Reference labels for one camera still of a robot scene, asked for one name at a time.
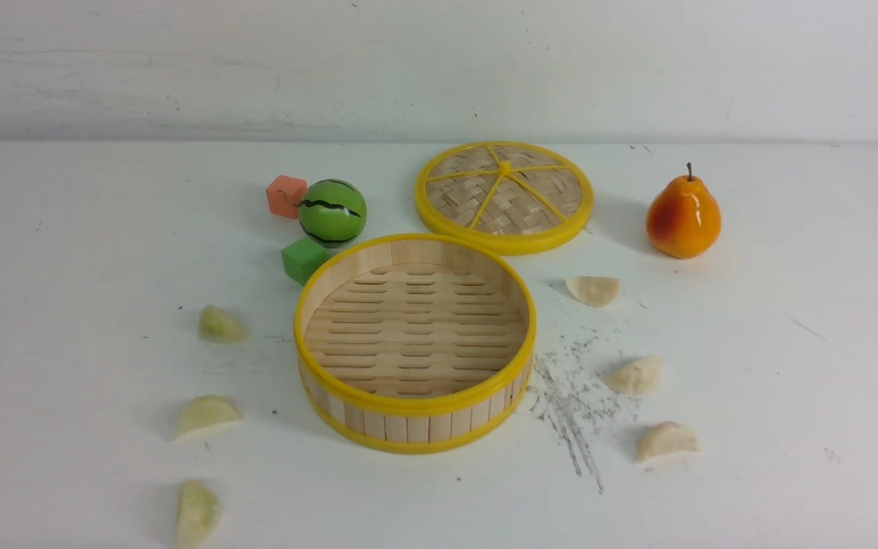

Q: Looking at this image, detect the white dumpling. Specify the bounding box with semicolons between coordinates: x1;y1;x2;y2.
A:
565;277;620;309
605;355;663;397
636;421;703;464

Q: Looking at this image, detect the green dumpling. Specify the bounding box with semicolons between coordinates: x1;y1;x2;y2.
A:
173;395;245;441
174;479;222;548
197;303;250;344

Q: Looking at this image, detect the bamboo steamer tray yellow rim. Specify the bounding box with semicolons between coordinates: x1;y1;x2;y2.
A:
293;233;537;454

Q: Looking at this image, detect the woven bamboo steamer lid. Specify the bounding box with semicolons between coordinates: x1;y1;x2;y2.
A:
412;140;594;255

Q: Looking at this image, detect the green striped watermelon ball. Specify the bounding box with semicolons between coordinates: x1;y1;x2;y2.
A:
297;178;368;248

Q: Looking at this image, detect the green foam cube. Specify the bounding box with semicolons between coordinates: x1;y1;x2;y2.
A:
280;236;330;286

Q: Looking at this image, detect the orange-red foam cube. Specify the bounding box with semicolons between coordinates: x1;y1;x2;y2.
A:
265;175;308;220

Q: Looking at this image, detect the orange toy pear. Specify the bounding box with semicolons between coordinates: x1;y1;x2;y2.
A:
646;162;722;259

